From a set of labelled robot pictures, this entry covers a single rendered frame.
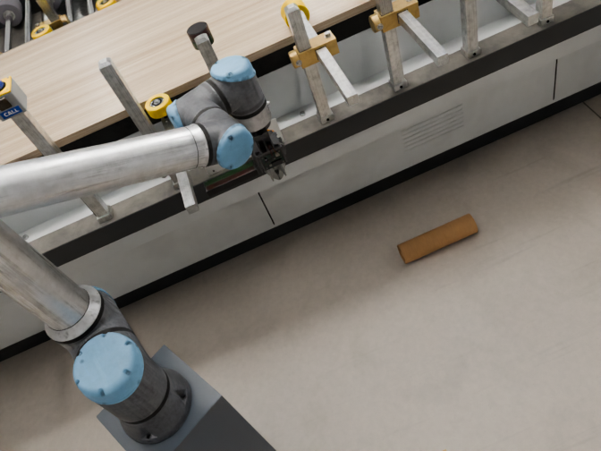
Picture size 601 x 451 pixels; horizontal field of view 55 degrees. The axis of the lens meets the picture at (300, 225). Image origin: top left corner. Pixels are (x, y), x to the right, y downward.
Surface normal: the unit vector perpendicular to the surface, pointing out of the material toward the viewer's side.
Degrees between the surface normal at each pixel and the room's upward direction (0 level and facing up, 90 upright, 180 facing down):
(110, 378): 5
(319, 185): 90
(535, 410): 0
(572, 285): 0
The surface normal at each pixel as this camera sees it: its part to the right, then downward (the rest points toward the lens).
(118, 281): 0.31, 0.69
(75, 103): -0.27, -0.60
